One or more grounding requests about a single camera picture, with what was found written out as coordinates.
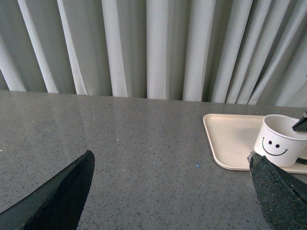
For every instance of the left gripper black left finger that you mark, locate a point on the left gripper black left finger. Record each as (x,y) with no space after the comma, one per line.
(57,204)

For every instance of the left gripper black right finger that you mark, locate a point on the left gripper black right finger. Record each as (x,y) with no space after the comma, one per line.
(282,197)

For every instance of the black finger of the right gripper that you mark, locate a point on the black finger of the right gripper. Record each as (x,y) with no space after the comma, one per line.
(301,125)

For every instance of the white smiley mug black handle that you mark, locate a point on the white smiley mug black handle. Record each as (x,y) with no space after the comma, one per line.
(278,142)

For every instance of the cream rectangular tray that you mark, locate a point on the cream rectangular tray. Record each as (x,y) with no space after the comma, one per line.
(232,138)

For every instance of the grey pleated curtain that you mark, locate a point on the grey pleated curtain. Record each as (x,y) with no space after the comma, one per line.
(222,51)

